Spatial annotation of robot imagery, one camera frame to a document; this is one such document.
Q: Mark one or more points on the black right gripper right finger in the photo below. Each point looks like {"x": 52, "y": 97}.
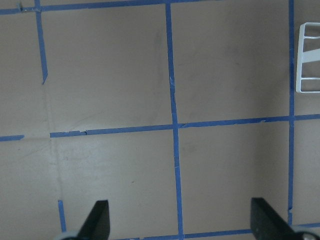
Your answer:
{"x": 267, "y": 224}

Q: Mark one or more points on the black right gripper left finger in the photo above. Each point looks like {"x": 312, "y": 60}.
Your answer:
{"x": 97, "y": 223}

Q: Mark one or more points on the white wire cup rack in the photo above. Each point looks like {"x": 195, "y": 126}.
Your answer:
{"x": 304, "y": 57}

